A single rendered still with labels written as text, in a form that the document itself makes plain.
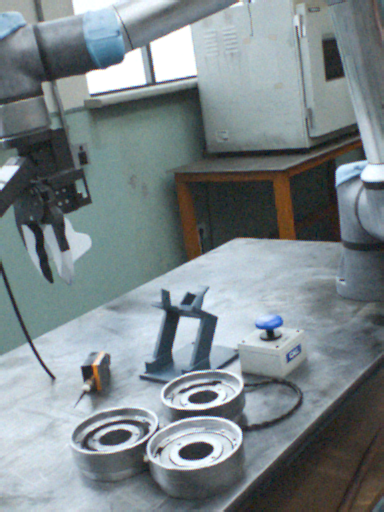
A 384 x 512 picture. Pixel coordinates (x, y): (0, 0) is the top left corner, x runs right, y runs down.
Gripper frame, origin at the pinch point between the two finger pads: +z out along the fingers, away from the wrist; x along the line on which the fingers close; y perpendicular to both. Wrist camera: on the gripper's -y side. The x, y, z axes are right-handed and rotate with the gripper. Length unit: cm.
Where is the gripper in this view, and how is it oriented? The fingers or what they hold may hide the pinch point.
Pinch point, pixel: (54, 277)
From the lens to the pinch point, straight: 100.8
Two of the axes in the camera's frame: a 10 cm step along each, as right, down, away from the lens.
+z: 2.2, 9.4, 2.6
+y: 6.6, -3.4, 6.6
